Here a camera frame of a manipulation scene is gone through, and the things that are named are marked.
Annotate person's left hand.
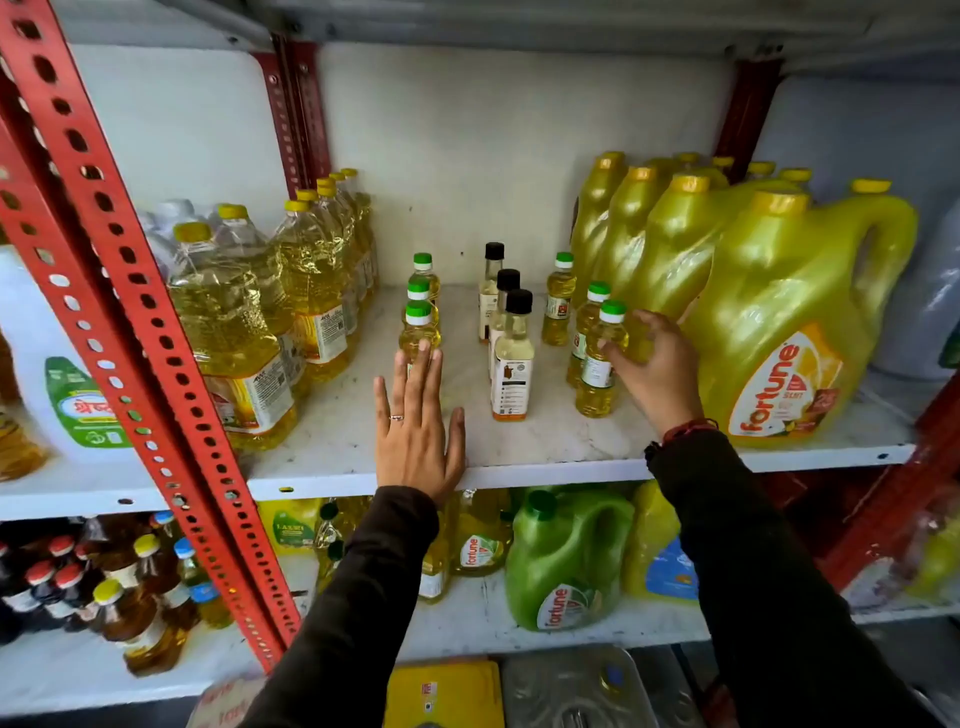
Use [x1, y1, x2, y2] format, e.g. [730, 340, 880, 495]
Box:
[372, 339, 468, 512]

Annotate person's right hand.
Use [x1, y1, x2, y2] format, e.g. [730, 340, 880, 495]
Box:
[599, 309, 707, 438]

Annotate person's left forearm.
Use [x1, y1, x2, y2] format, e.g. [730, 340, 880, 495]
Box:
[238, 485, 441, 728]

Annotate person's right forearm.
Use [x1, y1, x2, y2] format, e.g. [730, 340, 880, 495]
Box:
[647, 429, 948, 728]

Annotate white shelf board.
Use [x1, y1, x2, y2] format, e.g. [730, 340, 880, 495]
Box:
[0, 553, 960, 718]
[0, 283, 921, 523]

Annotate black cap oil bottle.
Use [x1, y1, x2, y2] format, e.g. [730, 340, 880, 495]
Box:
[489, 288, 537, 423]
[486, 267, 522, 378]
[477, 240, 507, 345]

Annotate yellow oil bottle oval label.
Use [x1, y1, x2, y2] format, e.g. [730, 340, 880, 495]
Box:
[452, 488, 516, 579]

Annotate yellow oil bottle white label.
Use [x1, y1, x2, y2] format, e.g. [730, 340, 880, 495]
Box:
[417, 502, 453, 604]

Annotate clear bottle with dark cap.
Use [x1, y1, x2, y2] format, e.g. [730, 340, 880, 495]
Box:
[313, 499, 355, 555]
[314, 540, 351, 595]

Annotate yellow oil pouch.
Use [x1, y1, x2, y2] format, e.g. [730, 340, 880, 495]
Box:
[257, 498, 325, 558]

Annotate row of clear oil bottles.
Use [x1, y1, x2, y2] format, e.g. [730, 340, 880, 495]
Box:
[135, 167, 381, 454]

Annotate green oil jug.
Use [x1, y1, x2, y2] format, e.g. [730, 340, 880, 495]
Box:
[504, 486, 636, 633]

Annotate row of yellow oil jugs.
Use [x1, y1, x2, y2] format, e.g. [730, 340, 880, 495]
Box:
[568, 150, 921, 451]

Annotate yellow jug with blue label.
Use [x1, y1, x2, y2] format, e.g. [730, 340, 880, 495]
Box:
[621, 479, 700, 603]

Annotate yellow oil tin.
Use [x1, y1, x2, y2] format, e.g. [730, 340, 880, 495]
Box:
[382, 659, 507, 728]

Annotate silver oil tin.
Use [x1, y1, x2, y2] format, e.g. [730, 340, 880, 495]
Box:
[500, 645, 660, 728]

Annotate red slotted rack upright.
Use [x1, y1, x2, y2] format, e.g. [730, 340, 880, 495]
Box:
[711, 57, 786, 183]
[0, 0, 303, 675]
[759, 373, 960, 595]
[250, 35, 333, 198]

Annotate translucent white jug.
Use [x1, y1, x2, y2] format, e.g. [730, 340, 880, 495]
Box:
[871, 213, 960, 381]

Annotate cluster of dark oil bottles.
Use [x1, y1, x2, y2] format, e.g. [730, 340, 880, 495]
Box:
[0, 510, 235, 678]

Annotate white jug with green label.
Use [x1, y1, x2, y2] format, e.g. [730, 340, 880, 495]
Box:
[0, 246, 138, 468]

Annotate white paper sign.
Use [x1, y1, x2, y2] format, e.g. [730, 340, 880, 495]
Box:
[186, 673, 265, 728]

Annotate grey metal shelf board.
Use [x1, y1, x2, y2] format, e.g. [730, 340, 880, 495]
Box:
[51, 0, 960, 78]

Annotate clear plastic packets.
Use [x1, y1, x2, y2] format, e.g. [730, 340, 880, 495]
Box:
[846, 508, 960, 610]

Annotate amber oil bottle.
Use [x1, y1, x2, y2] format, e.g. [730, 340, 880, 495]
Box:
[0, 411, 49, 483]

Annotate red thread bracelet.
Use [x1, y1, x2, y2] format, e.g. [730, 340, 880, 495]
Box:
[661, 417, 720, 445]

